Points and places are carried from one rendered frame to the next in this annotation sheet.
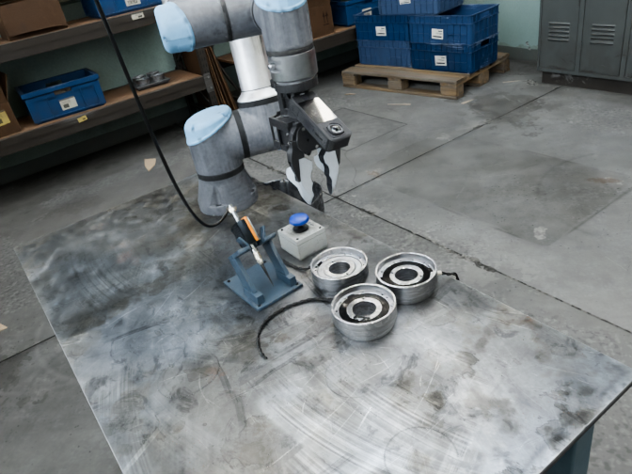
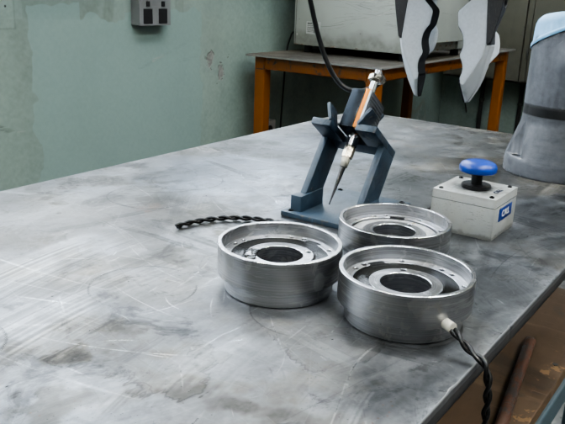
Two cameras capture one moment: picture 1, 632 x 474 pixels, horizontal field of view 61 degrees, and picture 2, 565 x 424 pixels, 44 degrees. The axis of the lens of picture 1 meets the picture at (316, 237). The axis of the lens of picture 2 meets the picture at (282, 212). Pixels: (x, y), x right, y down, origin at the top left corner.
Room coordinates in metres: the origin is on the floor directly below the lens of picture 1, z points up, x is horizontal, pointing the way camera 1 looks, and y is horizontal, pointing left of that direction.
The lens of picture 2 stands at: (0.45, -0.56, 1.04)
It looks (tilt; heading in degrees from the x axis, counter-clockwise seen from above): 18 degrees down; 66
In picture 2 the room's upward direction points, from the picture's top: 2 degrees clockwise
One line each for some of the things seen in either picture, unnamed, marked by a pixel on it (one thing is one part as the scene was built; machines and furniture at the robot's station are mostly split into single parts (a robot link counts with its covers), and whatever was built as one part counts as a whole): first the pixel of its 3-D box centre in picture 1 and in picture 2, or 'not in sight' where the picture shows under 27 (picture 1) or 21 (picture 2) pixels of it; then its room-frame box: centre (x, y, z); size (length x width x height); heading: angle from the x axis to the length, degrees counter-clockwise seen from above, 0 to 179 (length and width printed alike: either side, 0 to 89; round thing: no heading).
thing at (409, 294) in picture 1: (406, 278); (404, 292); (0.75, -0.14, 0.82); 0.10 x 0.10 x 0.04
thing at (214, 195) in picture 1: (224, 183); (561, 138); (1.24, 0.20, 0.85); 0.15 x 0.15 x 0.10
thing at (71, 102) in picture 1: (61, 95); not in sight; (4.02, 1.62, 0.56); 0.52 x 0.38 x 0.22; 118
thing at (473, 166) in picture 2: (300, 227); (476, 182); (0.95, 0.03, 0.85); 0.04 x 0.04 x 0.05
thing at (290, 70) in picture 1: (291, 66); not in sight; (0.87, -0.01, 1.18); 0.08 x 0.08 x 0.05
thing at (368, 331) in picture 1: (364, 312); (279, 263); (0.68, -0.05, 0.82); 0.10 x 0.10 x 0.04
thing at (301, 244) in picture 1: (301, 236); (475, 204); (0.95, 0.03, 0.82); 0.08 x 0.07 x 0.05; 31
